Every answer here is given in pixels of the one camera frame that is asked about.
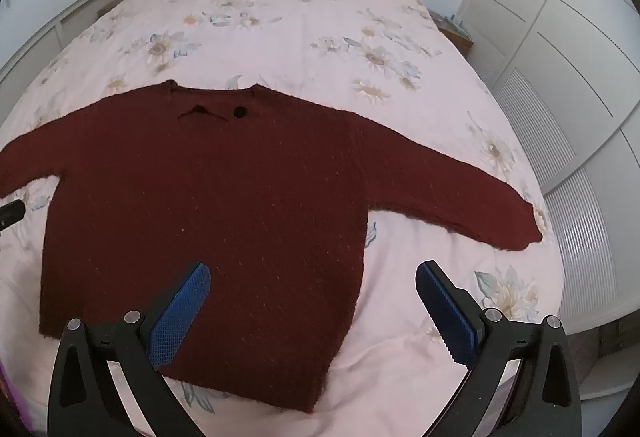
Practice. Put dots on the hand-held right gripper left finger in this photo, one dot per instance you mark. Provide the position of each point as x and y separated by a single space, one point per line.
180 312

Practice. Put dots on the wooden nightstand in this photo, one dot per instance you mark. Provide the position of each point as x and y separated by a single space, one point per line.
457 38

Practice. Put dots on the dark red knitted sweater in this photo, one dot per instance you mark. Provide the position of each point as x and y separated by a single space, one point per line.
225 192

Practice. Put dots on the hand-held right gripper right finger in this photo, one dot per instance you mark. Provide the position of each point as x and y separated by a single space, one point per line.
447 312

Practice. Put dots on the white wardrobe doors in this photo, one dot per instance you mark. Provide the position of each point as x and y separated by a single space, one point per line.
575 42

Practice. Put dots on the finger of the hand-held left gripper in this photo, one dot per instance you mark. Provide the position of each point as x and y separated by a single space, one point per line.
10 213

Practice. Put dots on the floral bedsheet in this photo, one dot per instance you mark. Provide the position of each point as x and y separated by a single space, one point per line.
300 27

